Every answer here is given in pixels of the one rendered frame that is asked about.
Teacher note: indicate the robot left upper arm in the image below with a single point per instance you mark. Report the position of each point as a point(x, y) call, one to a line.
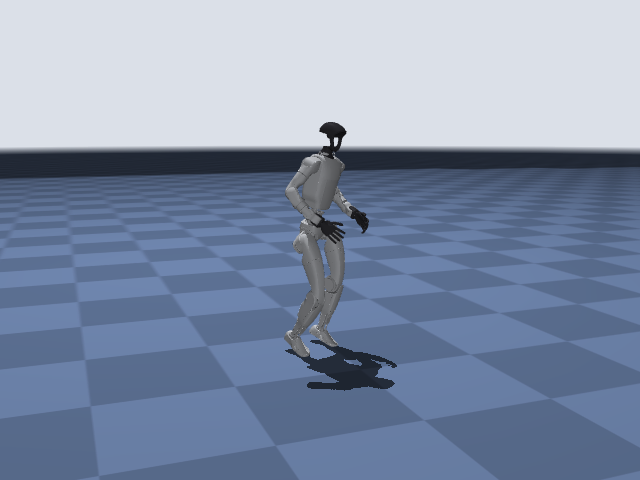
point(342, 168)

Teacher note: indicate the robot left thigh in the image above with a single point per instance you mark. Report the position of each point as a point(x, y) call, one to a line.
point(336, 261)

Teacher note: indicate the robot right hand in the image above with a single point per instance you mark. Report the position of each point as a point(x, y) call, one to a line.
point(328, 228)

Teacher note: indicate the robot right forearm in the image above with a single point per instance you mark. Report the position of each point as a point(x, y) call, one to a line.
point(299, 203)

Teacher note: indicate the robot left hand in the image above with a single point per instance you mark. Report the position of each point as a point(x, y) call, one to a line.
point(360, 217)

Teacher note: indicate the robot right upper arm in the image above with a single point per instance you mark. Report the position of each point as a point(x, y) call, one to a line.
point(309, 165)

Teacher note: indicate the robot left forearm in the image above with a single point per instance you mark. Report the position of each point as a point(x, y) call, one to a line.
point(342, 203)

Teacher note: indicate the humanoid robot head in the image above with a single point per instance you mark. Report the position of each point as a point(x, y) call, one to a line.
point(332, 130)

